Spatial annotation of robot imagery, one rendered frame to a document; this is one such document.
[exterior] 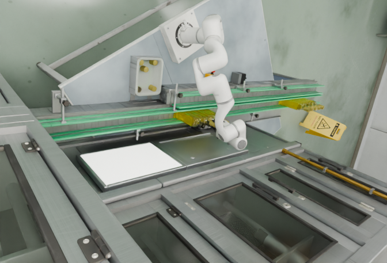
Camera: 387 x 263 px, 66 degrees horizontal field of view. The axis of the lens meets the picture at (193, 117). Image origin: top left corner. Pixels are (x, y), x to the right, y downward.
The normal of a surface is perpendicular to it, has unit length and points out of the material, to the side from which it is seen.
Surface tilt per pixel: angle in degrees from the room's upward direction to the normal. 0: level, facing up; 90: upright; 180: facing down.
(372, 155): 90
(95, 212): 90
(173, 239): 90
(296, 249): 90
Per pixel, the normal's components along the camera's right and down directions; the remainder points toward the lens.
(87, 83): 0.62, 0.31
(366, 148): -0.77, 0.11
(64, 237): 0.12, -0.95
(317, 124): -0.42, -0.32
